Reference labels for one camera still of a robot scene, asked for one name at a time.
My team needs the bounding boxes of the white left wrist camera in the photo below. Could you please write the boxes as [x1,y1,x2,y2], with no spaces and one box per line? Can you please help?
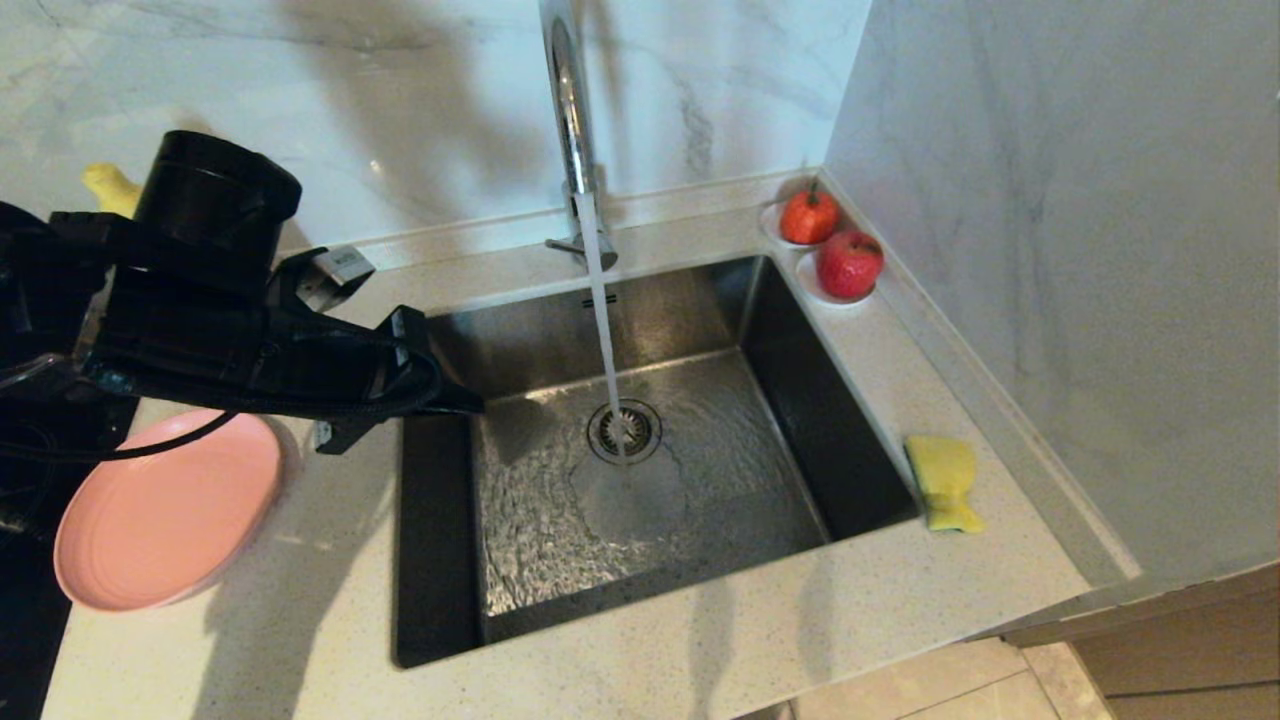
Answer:
[298,245,377,313]

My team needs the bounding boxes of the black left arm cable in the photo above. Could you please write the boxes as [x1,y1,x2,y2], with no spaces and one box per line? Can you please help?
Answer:
[0,350,446,463]

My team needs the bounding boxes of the running tap water stream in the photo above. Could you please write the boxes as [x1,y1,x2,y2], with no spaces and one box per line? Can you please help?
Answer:
[578,192,633,471]

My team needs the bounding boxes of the black induction cooktop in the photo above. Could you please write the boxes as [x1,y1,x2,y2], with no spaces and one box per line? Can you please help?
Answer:
[0,395,141,720]

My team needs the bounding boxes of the orange dish soap bottle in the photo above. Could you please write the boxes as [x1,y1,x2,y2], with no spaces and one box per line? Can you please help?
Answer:
[82,163,143,219]

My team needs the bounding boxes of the small white dish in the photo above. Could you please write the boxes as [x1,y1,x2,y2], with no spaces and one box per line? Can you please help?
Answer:
[795,250,881,306]
[760,200,843,251]

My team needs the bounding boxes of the stainless steel sink basin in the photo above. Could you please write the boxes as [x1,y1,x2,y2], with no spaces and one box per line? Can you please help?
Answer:
[393,253,926,669]

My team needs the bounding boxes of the pink round plate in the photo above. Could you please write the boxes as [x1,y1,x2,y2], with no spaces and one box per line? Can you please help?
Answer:
[54,408,286,613]

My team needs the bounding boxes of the chrome kitchen faucet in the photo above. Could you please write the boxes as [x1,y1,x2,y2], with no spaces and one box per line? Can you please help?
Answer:
[538,0,620,273]

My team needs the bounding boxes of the yellow fish-shaped sponge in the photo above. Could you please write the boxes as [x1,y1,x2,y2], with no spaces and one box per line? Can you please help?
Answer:
[904,436,987,534]

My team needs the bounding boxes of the red apple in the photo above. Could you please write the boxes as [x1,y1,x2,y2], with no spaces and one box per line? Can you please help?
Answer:
[816,230,886,301]

